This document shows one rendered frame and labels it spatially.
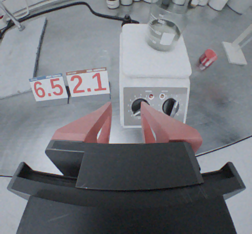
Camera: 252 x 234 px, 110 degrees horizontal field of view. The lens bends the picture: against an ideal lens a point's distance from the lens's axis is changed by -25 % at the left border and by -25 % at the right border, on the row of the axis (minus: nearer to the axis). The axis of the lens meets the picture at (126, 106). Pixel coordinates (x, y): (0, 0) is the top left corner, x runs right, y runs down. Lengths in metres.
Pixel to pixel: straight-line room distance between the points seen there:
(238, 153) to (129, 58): 0.35
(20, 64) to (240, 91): 0.65
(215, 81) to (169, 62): 0.19
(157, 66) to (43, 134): 0.28
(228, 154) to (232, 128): 0.07
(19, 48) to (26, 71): 0.12
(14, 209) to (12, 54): 0.46
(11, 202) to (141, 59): 0.47
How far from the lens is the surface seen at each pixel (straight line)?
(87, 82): 0.27
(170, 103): 0.22
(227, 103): 0.37
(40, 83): 0.32
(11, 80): 0.44
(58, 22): 0.50
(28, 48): 0.46
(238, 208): 0.44
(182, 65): 0.22
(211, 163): 0.33
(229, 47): 0.49
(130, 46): 0.22
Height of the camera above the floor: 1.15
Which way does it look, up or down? 76 degrees down
